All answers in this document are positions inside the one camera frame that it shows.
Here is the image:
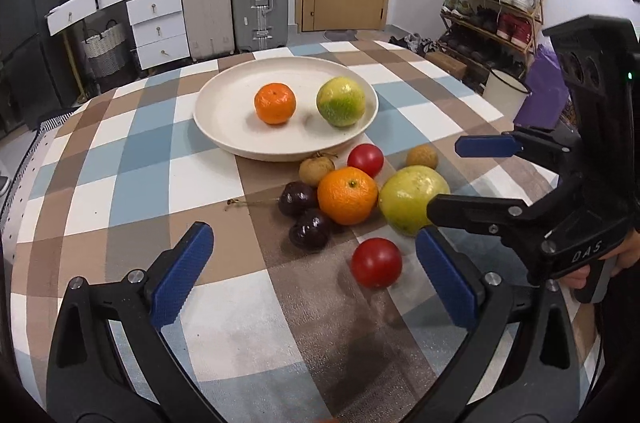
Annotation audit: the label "yellow green guava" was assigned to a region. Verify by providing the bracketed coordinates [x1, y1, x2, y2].
[378, 166, 451, 237]

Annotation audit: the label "white bucket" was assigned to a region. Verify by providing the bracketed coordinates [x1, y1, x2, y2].
[482, 68, 532, 120]

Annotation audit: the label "dark fridge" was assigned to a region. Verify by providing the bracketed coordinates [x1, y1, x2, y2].
[0, 0, 68, 138]

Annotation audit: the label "person's right hand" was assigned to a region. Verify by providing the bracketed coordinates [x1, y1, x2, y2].
[557, 230, 640, 291]

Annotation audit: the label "cardboard box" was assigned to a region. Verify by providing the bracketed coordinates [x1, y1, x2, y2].
[427, 51, 469, 80]

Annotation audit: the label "grey white woven basket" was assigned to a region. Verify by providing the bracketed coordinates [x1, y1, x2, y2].
[81, 20, 131, 78]

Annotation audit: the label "large orange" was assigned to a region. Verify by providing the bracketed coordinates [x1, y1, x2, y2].
[317, 168, 379, 226]

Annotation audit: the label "checkered tablecloth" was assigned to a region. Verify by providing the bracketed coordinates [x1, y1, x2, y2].
[2, 39, 608, 423]

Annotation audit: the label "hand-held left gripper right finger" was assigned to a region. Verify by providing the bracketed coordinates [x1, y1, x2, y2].
[400, 225, 608, 423]

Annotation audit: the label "brown longan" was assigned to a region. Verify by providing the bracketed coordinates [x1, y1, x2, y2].
[405, 145, 439, 170]
[299, 155, 336, 186]

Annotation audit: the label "cream round plate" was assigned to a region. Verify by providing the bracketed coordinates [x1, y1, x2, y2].
[193, 57, 379, 162]

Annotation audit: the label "scattered sneakers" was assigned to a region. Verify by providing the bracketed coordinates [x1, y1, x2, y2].
[389, 33, 442, 56]

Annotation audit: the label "wooden shoe rack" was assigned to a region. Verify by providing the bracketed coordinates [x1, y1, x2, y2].
[437, 0, 548, 78]

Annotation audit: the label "red tomato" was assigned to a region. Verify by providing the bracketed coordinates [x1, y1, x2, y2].
[350, 238, 403, 289]
[347, 143, 385, 178]

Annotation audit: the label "striped floor mat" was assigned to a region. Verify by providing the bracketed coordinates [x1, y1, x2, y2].
[36, 107, 77, 132]

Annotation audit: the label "small orange mandarin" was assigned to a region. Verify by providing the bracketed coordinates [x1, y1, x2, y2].
[254, 83, 297, 126]

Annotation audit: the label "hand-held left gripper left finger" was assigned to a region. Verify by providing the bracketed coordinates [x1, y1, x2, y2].
[46, 221, 226, 423]

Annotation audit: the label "white drawer cabinet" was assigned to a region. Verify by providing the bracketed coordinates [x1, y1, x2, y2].
[46, 0, 193, 71]

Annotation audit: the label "dark purple plum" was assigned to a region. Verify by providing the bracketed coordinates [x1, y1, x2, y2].
[278, 182, 321, 219]
[288, 208, 333, 252]

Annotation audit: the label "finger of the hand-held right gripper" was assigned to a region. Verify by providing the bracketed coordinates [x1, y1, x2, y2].
[426, 192, 576, 274]
[454, 128, 583, 184]

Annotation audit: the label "purple bag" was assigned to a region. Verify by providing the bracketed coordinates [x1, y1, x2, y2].
[514, 45, 571, 128]

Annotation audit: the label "green yellow citrus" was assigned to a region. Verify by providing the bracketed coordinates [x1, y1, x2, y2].
[316, 77, 366, 128]

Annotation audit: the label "beige suitcase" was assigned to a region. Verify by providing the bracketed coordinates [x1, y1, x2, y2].
[178, 0, 236, 62]

